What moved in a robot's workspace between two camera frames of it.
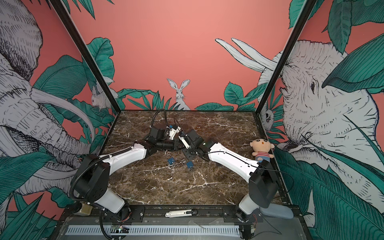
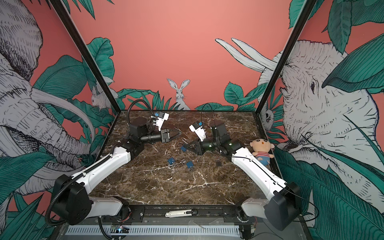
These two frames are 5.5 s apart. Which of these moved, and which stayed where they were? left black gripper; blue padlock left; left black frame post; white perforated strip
Moved: left black gripper
Stayed: left black frame post; white perforated strip; blue padlock left
